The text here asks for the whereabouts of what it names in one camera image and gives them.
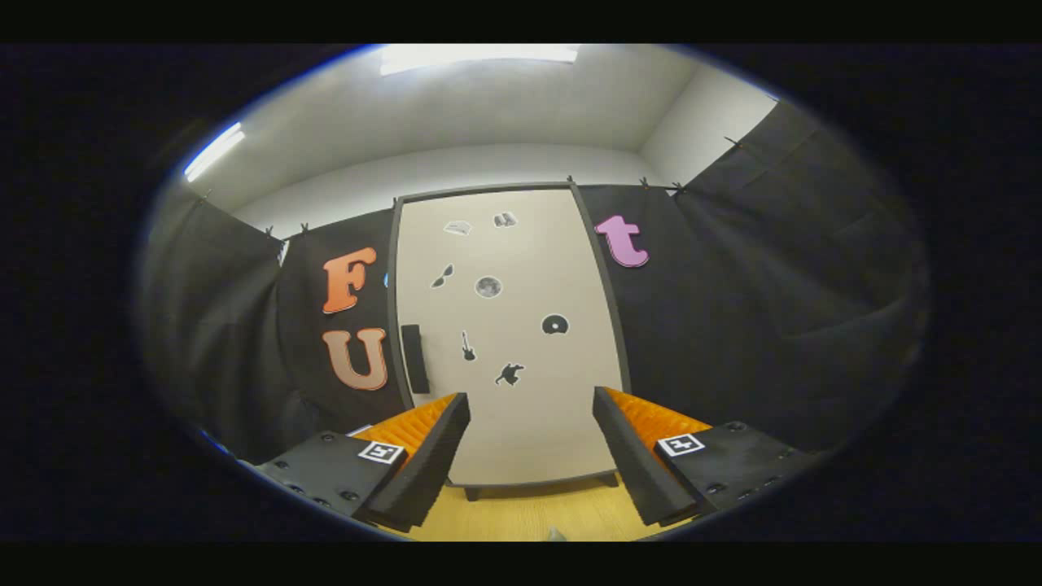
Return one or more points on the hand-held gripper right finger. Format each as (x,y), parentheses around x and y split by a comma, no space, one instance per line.
(631,456)

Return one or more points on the long ceiling light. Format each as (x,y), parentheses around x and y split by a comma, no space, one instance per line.
(213,151)

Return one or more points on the black backdrop cloth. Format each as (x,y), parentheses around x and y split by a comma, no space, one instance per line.
(733,325)

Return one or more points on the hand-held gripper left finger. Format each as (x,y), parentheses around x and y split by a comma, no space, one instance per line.
(435,456)

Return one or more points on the beige cabinet door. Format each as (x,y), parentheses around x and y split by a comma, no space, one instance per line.
(521,423)

